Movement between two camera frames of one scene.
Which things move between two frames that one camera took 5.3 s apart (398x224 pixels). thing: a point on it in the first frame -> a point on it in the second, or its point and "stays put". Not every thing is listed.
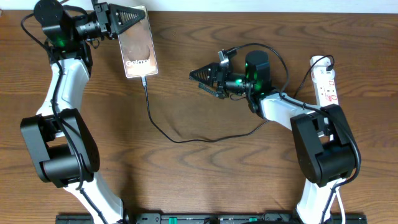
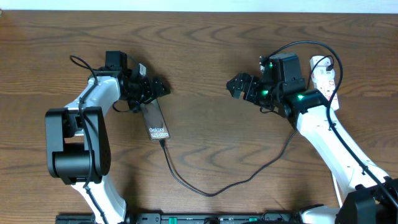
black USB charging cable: x=165 y=133 -> x=330 y=68
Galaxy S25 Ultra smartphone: x=138 y=48 -> x=155 y=121
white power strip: x=323 y=74 stays put
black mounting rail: x=213 y=218 stays put
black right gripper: x=216 y=69 -> x=252 y=81
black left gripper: x=107 y=15 -> x=149 y=95
